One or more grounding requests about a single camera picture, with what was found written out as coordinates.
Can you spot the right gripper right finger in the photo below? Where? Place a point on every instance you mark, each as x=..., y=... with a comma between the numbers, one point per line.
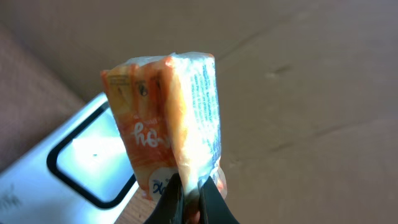
x=213, y=208

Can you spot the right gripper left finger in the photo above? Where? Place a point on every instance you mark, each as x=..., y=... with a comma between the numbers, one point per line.
x=169, y=209

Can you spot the orange Kleenex tissue pack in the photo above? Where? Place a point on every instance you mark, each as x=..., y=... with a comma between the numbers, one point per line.
x=167, y=112

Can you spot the white barcode scanner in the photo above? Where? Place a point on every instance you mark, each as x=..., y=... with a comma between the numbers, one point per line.
x=80, y=173

